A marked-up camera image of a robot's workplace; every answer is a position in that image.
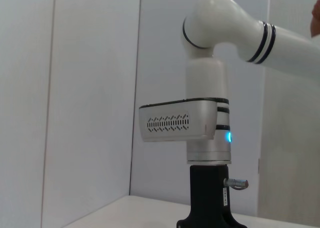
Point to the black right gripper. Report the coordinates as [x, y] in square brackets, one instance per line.
[207, 200]

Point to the person's forearm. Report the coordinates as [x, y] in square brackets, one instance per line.
[317, 18]

